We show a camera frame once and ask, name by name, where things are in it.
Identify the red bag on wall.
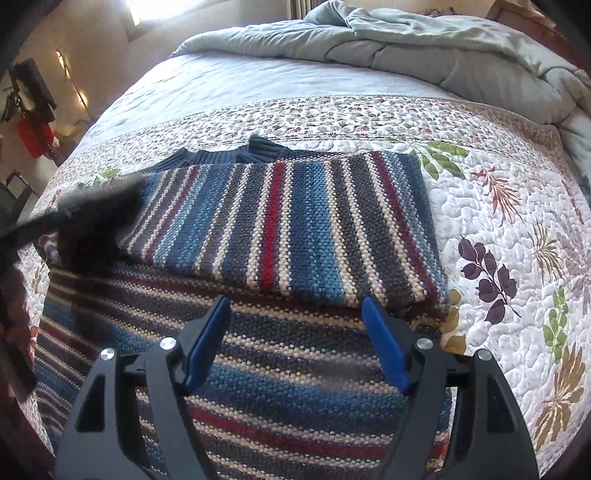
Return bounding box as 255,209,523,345
17,119,54,158

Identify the black wall rack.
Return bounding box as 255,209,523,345
1,58,57,124

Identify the black office chair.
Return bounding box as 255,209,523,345
1,170,39,229

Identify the wooden headboard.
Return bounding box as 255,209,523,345
486,0,582,66

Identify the striped knit sweater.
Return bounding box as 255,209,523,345
37,137,449,479

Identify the grey crumpled comforter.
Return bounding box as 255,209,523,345
173,1,590,192

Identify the white floral quilt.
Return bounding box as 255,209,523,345
18,50,591,480

